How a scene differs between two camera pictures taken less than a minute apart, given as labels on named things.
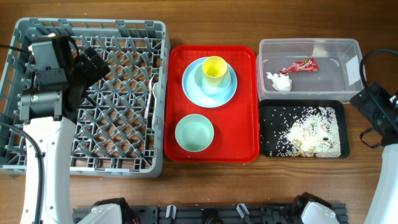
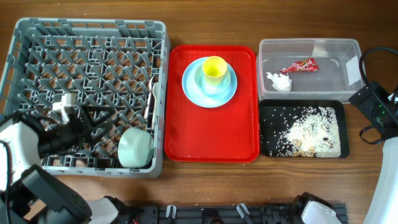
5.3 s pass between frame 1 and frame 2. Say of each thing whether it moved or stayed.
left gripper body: moved
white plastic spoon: stayed
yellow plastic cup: stayed
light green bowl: moved
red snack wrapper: stayed
